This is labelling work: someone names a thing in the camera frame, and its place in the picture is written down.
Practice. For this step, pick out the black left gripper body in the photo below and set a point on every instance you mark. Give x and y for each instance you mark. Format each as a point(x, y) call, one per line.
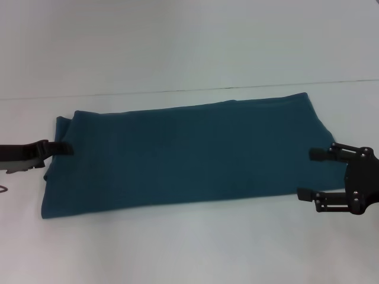
point(20, 154)

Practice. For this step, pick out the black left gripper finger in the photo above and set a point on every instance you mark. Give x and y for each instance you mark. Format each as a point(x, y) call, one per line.
point(60, 148)

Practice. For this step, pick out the teal t-shirt with FREE print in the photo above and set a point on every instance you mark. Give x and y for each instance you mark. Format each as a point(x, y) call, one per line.
point(192, 154)

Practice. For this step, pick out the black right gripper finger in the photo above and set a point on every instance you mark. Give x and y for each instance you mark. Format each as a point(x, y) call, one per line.
point(322, 199)
point(328, 154)

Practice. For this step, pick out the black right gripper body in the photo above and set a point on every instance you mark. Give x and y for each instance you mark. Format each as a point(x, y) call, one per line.
point(362, 180)

